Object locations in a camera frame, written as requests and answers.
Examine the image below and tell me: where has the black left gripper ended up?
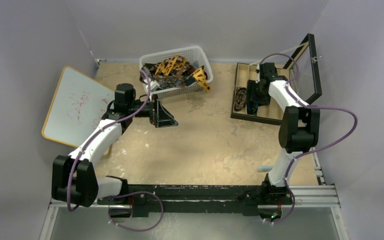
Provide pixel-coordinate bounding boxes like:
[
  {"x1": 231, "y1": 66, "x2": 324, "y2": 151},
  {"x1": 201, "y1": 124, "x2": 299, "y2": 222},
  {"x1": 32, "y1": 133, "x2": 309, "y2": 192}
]
[{"x1": 127, "y1": 94, "x2": 178, "y2": 128}]

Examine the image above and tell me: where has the navy blue shell pattern tie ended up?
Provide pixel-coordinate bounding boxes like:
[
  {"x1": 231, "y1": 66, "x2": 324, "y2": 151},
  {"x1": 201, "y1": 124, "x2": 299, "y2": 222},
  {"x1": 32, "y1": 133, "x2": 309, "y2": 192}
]
[{"x1": 246, "y1": 101, "x2": 261, "y2": 116}]

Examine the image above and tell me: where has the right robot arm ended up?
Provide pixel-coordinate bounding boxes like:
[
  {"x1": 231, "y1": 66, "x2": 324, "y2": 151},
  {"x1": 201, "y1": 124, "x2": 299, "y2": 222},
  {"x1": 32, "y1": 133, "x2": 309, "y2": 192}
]
[{"x1": 246, "y1": 62, "x2": 320, "y2": 204}]

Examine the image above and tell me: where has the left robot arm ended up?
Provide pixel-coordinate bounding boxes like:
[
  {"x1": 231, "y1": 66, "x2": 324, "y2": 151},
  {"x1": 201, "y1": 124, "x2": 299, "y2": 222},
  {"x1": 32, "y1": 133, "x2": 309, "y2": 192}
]
[{"x1": 51, "y1": 83, "x2": 179, "y2": 211}]

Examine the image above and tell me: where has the rolled cat pattern tie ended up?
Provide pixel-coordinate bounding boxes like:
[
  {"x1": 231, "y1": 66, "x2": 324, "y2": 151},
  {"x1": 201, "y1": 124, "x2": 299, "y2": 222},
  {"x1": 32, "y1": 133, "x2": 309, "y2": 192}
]
[{"x1": 233, "y1": 87, "x2": 247, "y2": 112}]

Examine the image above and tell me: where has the dark brown patterned tie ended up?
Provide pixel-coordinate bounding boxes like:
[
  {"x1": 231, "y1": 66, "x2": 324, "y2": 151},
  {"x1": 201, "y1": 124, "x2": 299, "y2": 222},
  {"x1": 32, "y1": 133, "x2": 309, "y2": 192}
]
[{"x1": 141, "y1": 63, "x2": 196, "y2": 92}]

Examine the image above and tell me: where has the black tie display box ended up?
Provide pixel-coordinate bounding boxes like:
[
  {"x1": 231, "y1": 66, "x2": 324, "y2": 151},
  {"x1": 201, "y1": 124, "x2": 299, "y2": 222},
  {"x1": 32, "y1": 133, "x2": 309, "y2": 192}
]
[{"x1": 230, "y1": 33, "x2": 322, "y2": 126}]

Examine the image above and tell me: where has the white plastic basket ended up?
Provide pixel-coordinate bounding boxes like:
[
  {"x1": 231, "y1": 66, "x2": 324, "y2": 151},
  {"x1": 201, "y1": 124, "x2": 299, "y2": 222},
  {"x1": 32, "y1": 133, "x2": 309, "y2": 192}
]
[{"x1": 139, "y1": 45, "x2": 214, "y2": 99}]

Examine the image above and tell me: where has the light blue marker pen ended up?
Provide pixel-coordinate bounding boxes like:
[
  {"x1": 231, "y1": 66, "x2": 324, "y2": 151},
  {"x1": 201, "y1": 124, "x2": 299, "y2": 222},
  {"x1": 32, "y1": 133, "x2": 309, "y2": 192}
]
[{"x1": 257, "y1": 165, "x2": 273, "y2": 172}]

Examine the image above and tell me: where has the yellow framed whiteboard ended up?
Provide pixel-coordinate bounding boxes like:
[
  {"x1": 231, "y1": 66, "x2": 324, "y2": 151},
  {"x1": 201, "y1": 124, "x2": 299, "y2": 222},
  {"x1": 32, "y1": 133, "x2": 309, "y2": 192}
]
[{"x1": 41, "y1": 66, "x2": 115, "y2": 148}]

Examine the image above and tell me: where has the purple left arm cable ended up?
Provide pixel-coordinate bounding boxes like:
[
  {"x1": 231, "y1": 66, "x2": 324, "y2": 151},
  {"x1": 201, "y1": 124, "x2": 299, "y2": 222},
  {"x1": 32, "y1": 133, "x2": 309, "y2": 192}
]
[{"x1": 66, "y1": 70, "x2": 165, "y2": 233}]

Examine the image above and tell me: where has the aluminium frame rail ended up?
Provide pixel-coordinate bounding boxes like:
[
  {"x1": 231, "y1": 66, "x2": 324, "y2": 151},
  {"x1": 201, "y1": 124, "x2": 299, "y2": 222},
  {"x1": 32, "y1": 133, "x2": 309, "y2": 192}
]
[{"x1": 47, "y1": 64, "x2": 341, "y2": 216}]

